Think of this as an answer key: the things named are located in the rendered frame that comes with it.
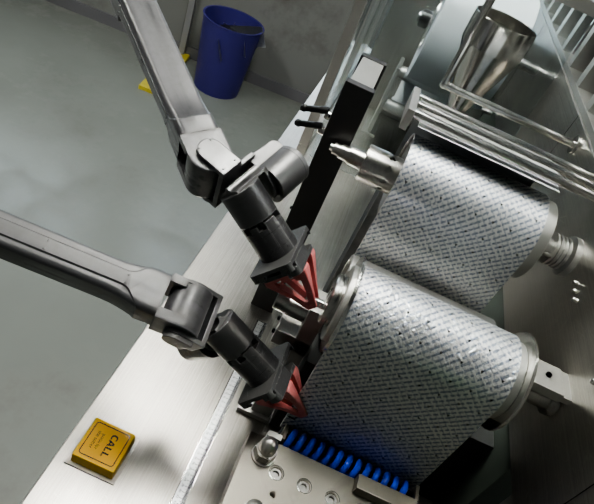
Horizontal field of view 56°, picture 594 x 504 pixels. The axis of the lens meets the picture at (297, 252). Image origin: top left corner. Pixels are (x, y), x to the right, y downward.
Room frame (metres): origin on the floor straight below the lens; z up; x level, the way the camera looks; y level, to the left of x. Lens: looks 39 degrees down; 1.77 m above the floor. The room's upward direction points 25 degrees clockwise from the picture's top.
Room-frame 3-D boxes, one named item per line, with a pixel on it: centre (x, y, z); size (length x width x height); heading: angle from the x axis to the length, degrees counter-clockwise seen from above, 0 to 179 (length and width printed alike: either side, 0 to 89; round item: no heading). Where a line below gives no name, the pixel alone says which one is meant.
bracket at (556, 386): (0.59, -0.39, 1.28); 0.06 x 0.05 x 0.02; 90
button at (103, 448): (0.43, 0.14, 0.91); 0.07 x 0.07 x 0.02; 0
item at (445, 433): (0.53, -0.21, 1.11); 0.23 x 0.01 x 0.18; 90
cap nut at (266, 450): (0.46, -0.08, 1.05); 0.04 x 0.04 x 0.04
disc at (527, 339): (0.59, -0.34, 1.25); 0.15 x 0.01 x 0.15; 0
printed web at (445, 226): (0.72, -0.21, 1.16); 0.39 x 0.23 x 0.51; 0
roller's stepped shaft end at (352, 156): (0.84, -0.01, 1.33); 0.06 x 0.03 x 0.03; 90
